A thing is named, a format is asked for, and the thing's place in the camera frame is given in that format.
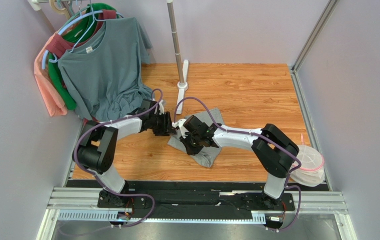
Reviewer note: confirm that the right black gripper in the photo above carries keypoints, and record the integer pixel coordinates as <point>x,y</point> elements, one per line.
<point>189,139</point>

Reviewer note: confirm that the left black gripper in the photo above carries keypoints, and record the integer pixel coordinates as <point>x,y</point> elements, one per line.
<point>167,128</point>

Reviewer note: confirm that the grey cloth napkin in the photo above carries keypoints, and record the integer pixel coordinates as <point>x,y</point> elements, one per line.
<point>207,155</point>

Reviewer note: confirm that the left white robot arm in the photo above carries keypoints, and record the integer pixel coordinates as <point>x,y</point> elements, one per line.
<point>94,153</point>

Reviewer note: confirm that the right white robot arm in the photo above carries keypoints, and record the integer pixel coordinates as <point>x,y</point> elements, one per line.
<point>274,150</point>

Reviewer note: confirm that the white clothes rack stand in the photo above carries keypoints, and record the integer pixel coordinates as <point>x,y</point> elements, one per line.
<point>182,65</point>

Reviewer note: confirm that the grey-blue t-shirt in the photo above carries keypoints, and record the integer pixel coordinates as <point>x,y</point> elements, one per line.
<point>103,76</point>

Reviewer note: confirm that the pink t-shirt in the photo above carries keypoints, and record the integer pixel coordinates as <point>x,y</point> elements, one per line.
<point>54,104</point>

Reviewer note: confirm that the white mesh laundry basket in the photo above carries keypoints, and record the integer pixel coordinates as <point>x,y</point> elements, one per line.
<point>311,173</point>

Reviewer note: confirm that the maroon t-shirt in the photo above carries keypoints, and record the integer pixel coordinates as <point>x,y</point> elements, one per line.
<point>78,36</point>

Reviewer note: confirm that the light blue hanger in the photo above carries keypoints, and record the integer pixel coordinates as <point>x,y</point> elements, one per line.
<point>90,9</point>

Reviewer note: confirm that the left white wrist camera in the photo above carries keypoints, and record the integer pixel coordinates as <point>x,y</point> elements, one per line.
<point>161,107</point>

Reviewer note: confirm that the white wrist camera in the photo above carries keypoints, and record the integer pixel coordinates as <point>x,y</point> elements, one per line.
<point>179,127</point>
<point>161,107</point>

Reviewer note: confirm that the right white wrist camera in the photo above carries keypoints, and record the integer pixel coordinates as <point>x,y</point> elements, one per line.
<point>179,127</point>

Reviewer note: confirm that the aluminium frame post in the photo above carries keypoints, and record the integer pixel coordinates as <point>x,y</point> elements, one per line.
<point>321,22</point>

